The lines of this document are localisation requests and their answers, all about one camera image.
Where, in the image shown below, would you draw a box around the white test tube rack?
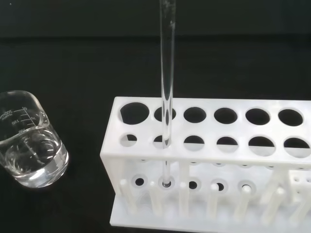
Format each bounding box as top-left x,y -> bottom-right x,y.
100,96 -> 311,233

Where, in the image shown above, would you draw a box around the glass beaker with water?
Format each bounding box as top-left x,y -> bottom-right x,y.
0,90 -> 69,189

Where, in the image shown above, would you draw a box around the black bench cloth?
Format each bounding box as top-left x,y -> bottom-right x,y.
0,0 -> 311,233

